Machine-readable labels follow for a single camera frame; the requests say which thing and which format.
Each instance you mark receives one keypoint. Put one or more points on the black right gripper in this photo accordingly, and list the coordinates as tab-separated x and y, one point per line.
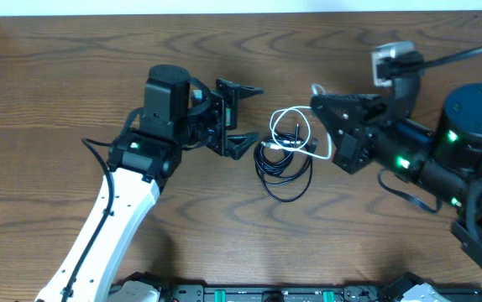
353	140

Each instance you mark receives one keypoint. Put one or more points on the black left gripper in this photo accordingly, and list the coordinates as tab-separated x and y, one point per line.
223	107

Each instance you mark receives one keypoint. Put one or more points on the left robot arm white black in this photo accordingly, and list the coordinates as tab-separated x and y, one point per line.
179	114

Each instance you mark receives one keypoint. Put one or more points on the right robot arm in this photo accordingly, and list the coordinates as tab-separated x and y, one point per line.
446	162

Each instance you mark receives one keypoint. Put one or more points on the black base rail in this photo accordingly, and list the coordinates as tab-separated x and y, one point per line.
287	293

